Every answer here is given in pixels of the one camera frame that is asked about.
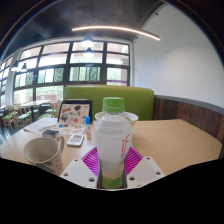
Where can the white paper sheets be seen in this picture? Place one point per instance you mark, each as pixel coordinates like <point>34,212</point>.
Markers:
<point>38,126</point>

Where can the group of pendant lamps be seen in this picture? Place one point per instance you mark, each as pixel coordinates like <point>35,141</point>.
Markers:
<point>87,42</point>

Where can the colourful sticker sheet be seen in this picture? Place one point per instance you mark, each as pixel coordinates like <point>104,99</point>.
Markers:
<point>68,129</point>

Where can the clear green-capped drink bottle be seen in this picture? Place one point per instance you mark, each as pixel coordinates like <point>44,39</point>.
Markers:
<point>112,140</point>

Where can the small dark box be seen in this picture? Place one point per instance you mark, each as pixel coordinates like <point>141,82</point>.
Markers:
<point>50,133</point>

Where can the green upholstered bench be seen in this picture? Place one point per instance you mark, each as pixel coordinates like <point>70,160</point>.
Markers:
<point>136,100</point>

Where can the long linear ceiling light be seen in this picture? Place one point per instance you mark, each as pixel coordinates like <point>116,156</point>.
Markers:
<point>116,29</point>

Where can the large grid window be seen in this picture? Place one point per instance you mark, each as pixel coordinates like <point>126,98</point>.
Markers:
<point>53,60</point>

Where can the white patterned mug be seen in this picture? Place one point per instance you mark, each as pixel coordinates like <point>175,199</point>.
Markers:
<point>43,153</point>

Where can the sticker-covered black laptop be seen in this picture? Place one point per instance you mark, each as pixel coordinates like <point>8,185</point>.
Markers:
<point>75,113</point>

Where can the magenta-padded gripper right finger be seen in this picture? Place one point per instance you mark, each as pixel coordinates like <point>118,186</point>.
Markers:
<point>146,171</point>

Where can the white smartphone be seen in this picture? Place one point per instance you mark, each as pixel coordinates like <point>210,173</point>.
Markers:
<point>75,140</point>

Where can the group of wooden chairs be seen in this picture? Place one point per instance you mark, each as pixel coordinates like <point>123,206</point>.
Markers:
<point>13,116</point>

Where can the wooden dining table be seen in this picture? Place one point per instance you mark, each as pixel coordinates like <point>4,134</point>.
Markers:
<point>33,104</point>

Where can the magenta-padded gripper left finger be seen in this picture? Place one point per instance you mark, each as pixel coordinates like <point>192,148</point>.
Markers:
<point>78,173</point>

